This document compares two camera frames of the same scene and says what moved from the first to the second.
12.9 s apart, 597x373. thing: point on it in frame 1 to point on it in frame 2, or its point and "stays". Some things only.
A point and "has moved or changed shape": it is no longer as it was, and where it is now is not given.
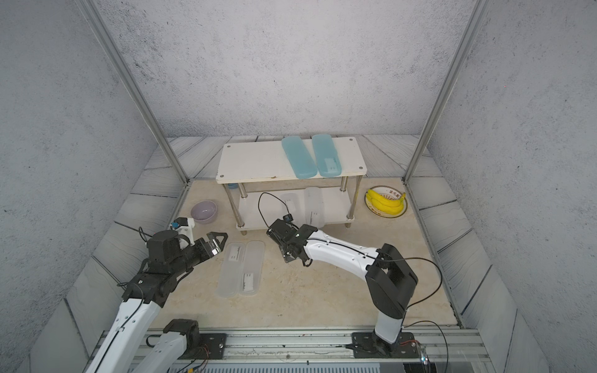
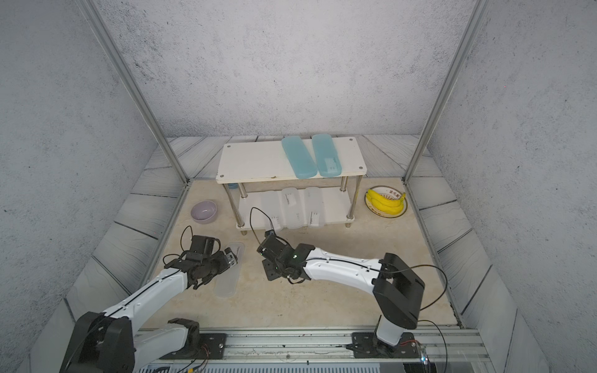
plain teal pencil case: [299, 157] stays
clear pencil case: [314, 207] stays
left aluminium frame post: [122, 67] stays
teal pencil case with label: [327, 159] stays
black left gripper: [207, 253] to [213, 259]
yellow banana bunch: [391, 207] stays
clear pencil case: [252, 268] has moved or changed shape
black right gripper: [284, 255] to [263, 253]
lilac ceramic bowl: [204, 211] stays
